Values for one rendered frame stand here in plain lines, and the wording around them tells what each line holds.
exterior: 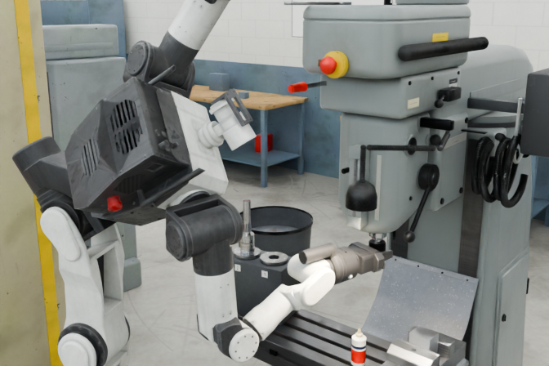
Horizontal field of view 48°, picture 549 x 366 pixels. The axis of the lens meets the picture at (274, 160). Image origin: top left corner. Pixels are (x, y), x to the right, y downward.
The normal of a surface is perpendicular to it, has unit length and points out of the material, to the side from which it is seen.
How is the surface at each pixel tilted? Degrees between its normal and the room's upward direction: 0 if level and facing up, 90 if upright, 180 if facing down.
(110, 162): 75
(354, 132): 90
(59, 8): 90
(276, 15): 90
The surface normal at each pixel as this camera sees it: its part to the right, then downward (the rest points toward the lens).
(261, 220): 0.33, 0.17
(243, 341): 0.58, 0.18
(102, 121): -0.71, -0.09
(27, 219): 0.78, 0.15
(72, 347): -0.30, 0.24
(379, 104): -0.62, 0.19
